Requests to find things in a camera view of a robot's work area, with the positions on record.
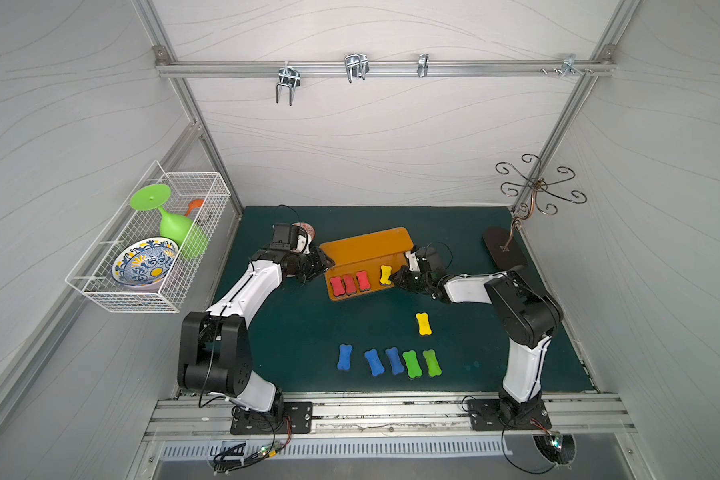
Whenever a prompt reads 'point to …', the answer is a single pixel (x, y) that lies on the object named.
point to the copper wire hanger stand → (499, 244)
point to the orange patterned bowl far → (309, 229)
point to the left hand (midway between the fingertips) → (332, 264)
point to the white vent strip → (337, 447)
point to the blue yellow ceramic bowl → (145, 264)
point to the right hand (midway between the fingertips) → (388, 275)
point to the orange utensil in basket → (196, 203)
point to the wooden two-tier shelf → (369, 253)
